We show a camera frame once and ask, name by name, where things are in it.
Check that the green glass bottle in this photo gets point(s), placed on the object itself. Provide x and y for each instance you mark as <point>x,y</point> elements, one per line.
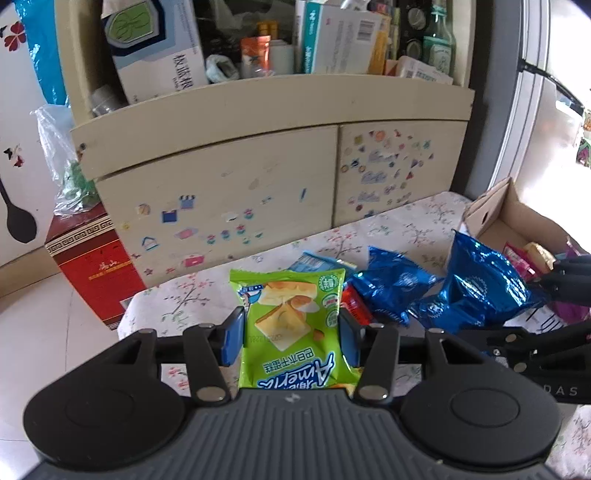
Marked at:
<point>438,46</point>

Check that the blue plastic bag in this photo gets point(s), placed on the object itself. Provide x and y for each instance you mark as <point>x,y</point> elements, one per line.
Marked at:
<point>44,55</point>

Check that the red box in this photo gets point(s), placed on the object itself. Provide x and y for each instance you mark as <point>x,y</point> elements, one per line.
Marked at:
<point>92,272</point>

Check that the flat white medicine box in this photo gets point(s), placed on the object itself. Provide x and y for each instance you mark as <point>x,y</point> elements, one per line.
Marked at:
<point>425,70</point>

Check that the green snack packet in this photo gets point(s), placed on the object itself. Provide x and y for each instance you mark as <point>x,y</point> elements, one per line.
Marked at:
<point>286,323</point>

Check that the orange and white snack packet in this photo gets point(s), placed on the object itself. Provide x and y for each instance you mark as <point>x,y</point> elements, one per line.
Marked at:
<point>540,256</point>

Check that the white refrigerator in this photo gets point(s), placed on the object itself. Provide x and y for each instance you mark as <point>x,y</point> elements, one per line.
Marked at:
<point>508,115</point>

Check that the yellow box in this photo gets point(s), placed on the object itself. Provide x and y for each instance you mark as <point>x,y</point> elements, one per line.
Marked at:
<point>381,44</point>

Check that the cream wooden cabinet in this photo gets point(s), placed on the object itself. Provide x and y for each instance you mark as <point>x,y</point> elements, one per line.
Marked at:
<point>231,161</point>

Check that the pink snack packet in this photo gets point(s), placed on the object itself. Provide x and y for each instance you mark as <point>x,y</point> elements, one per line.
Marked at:
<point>517,261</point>

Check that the purple snack packet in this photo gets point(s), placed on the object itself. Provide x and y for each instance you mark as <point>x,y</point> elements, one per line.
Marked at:
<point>572,310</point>

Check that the white jar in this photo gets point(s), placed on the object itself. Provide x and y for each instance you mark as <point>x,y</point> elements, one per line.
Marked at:
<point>282,57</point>

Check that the light blue snack packet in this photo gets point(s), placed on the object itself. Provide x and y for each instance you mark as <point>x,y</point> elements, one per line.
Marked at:
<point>318,263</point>

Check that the clear plastic bag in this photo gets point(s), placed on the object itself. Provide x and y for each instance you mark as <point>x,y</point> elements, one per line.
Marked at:
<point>69,166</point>

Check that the brown cardboard box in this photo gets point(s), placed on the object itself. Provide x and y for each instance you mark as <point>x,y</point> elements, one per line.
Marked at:
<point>503,217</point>

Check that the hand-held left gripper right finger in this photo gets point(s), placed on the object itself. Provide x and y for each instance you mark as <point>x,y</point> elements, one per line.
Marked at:
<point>347,337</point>

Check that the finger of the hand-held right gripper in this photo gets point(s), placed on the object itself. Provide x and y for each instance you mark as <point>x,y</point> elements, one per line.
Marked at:
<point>570,279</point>
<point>508,339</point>

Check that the blue foil snack packet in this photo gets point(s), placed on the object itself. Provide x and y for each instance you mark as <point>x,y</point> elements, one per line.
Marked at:
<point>397,281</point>
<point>480,281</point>

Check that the grey tape roll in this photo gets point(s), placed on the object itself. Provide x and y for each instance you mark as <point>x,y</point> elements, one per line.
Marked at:
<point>105,100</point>

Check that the orange pouch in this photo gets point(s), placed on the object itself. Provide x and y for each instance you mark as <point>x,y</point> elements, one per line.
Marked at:
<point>255,55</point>

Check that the red snack packet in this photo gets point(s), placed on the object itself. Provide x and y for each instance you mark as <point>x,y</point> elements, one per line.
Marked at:
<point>359,304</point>

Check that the floral tablecloth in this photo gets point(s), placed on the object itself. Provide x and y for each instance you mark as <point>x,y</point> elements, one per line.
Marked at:
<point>194,295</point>

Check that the white and teal box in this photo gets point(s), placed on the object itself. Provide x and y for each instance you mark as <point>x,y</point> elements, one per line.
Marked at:
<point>341,37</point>

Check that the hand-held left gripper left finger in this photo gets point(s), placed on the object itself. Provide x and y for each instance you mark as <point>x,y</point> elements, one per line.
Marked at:
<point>233,337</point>

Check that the large blue and white box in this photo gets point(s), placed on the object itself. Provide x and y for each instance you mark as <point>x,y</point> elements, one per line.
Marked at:
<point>157,55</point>

